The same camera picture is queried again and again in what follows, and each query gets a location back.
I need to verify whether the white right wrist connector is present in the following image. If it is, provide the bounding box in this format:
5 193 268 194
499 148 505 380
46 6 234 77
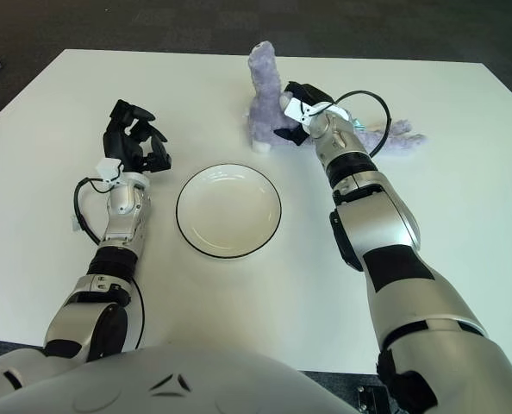
283 97 320 126

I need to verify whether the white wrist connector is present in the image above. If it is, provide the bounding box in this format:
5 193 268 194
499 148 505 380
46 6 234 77
283 97 320 126
95 158 123 189

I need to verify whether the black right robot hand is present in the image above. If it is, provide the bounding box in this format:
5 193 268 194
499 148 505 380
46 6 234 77
272 80 330 146

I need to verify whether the purple plush doll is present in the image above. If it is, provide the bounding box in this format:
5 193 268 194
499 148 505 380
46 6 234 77
243 41 427 159

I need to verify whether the white plate with black rim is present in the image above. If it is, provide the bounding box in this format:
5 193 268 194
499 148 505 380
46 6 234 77
175 162 283 260

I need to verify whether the white left wrist connector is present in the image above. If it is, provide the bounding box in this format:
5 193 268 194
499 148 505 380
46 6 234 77
95 158 123 189

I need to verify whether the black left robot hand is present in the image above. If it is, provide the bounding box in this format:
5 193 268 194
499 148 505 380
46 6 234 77
102 99 172 173

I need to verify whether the grey robot torso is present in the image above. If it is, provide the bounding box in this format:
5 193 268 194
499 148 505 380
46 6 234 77
0 342 369 414

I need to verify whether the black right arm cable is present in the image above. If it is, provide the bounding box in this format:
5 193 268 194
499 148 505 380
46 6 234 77
335 89 393 159

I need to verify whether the black metal bracket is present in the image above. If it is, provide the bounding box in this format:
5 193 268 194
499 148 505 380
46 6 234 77
354 386 389 414

